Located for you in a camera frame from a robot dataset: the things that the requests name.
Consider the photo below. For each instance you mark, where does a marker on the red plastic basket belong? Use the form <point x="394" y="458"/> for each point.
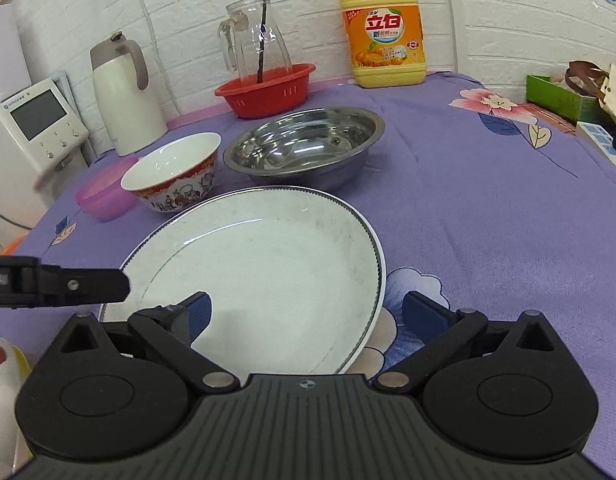
<point x="268" y="97"/>

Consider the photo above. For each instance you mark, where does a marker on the blue white carton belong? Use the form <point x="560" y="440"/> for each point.
<point x="595" y="140"/>

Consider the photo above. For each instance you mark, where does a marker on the white patterned porcelain bowl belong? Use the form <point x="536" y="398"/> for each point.
<point x="168" y="165"/>

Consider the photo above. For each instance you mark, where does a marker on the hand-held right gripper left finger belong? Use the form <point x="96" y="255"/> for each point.
<point x="200" y="312"/>

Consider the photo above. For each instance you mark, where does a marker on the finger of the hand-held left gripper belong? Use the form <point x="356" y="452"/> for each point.
<point x="88" y="285"/>

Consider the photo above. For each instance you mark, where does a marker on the pink plastic bowl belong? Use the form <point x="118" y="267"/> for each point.
<point x="105" y="195"/>

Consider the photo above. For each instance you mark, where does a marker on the white thermos jug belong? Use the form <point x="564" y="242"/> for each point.
<point x="128" y="105"/>

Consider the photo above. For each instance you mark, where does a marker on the white water dispenser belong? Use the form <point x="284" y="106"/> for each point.
<point x="18" y="160"/>

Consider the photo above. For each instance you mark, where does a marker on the green box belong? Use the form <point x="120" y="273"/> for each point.
<point x="553" y="95"/>

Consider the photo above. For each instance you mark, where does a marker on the yellow plate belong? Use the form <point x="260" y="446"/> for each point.
<point x="3" y="385"/>

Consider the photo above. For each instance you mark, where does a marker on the black stirring stick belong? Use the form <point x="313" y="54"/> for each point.
<point x="263" y="35"/>

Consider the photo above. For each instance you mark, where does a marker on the white plate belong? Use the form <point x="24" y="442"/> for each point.
<point x="268" y="260"/>

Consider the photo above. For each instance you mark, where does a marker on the orange plastic basin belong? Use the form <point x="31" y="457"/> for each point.
<point x="15" y="246"/>

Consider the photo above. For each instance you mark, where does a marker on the purple floral tablecloth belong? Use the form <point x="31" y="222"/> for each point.
<point x="463" y="210"/>

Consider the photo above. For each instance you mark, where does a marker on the glass pitcher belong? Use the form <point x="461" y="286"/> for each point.
<point x="248" y="45"/>

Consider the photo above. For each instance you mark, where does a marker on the stainless steel bowl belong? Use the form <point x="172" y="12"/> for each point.
<point x="308" y="135"/>

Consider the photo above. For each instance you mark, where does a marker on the yellow detergent bottle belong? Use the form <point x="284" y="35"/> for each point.
<point x="383" y="30"/>

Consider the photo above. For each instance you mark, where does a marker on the white paper bag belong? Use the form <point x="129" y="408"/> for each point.
<point x="615" y="90"/>

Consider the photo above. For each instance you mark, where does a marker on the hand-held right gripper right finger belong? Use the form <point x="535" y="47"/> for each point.
<point x="422" y="314"/>

